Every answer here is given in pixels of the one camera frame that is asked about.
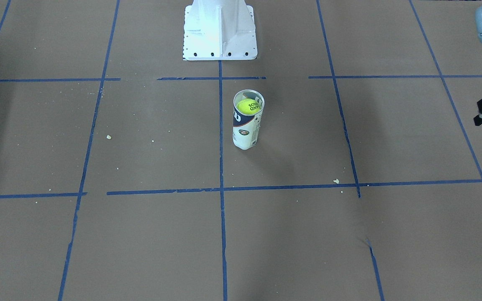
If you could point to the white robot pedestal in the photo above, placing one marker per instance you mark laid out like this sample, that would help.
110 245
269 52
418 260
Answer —
219 30

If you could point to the yellow tennis ball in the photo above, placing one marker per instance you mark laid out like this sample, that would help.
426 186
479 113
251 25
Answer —
248 107

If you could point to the clear tennis ball can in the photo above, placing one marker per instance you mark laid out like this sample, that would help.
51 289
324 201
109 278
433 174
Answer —
246 128

